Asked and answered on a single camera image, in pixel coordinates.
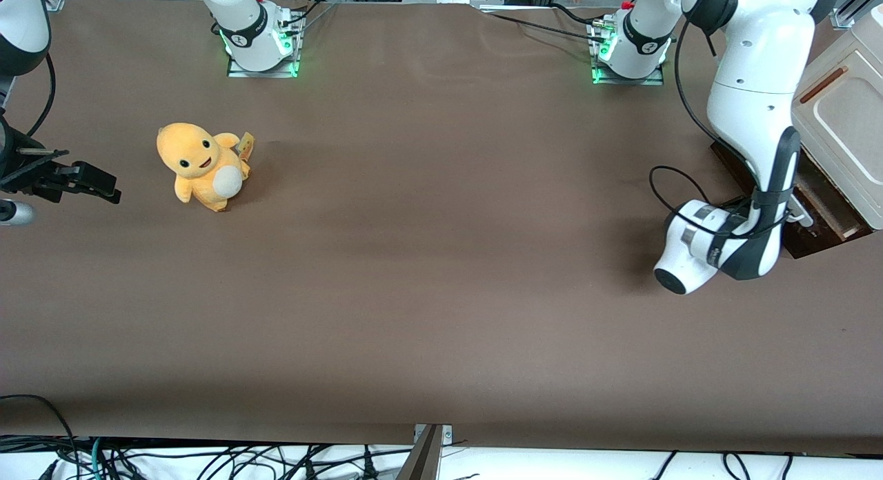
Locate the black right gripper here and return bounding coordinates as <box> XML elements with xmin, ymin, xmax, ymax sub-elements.
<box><xmin>0</xmin><ymin>114</ymin><xmax>122</xmax><ymax>205</ymax></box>

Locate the yellow plush toy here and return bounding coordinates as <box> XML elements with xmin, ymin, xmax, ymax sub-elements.
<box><xmin>156</xmin><ymin>122</ymin><xmax>255</xmax><ymax>213</ymax></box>

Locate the dark brown wooden base board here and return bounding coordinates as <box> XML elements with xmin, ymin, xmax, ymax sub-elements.
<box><xmin>711</xmin><ymin>141</ymin><xmax>873</xmax><ymax>260</ymax></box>

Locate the white microwave oven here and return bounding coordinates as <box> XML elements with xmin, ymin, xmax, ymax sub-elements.
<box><xmin>791</xmin><ymin>4</ymin><xmax>883</xmax><ymax>231</ymax></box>

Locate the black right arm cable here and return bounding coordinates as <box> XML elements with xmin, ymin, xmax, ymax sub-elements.
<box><xmin>26</xmin><ymin>52</ymin><xmax>57</xmax><ymax>138</ymax></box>

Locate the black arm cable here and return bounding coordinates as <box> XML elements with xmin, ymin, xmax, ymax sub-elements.
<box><xmin>648</xmin><ymin>11</ymin><xmax>794</xmax><ymax>241</ymax></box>
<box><xmin>26</xmin><ymin>52</ymin><xmax>57</xmax><ymax>138</ymax></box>

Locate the black looped floor cable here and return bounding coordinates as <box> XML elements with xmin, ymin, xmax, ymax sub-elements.
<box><xmin>0</xmin><ymin>394</ymin><xmax>78</xmax><ymax>461</ymax></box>

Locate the black cable bundle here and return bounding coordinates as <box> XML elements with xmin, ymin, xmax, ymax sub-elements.
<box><xmin>275</xmin><ymin>0</ymin><xmax>340</xmax><ymax>34</ymax></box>

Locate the metal table edge bracket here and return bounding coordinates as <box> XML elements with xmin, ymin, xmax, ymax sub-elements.
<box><xmin>395</xmin><ymin>423</ymin><xmax>454</xmax><ymax>480</ymax></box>

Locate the long black table cable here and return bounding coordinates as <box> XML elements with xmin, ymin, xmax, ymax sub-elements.
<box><xmin>482</xmin><ymin>11</ymin><xmax>608</xmax><ymax>42</ymax></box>

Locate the short black table cable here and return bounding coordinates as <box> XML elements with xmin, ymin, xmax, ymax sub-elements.
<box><xmin>548</xmin><ymin>2</ymin><xmax>602</xmax><ymax>27</ymax></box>

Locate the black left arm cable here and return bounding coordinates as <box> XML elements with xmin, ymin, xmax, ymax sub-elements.
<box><xmin>648</xmin><ymin>11</ymin><xmax>794</xmax><ymax>241</ymax></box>

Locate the brown wooden handle strip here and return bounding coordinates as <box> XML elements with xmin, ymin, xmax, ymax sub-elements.
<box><xmin>799</xmin><ymin>66</ymin><xmax>850</xmax><ymax>103</ymax></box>

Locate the aluminium frame profile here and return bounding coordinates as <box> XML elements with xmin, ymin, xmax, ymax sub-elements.
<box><xmin>830</xmin><ymin>0</ymin><xmax>883</xmax><ymax>30</ymax></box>

